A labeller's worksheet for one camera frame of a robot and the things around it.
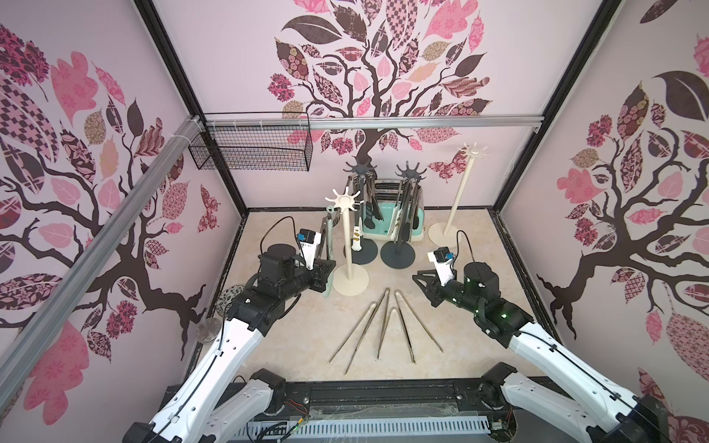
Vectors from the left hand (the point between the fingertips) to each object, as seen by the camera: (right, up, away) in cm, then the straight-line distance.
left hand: (334, 269), depth 72 cm
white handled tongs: (+6, +9, +3) cm, 11 cm away
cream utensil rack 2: (+42, +9, +39) cm, 58 cm away
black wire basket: (-30, +42, +23) cm, 57 cm away
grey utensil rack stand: (+11, +2, +38) cm, 39 cm away
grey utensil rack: (+23, +2, +32) cm, 39 cm away
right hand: (+23, -1, +3) cm, 24 cm away
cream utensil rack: (+3, -7, +25) cm, 26 cm away
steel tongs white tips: (+18, +13, +12) cm, 25 cm away
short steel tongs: (+21, -22, +14) cm, 33 cm away
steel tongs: (+20, -16, +18) cm, 32 cm away
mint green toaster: (+16, +24, +31) cm, 42 cm away
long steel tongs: (+11, -15, +20) cm, 27 cm away
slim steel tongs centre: (+16, -11, +23) cm, 30 cm away
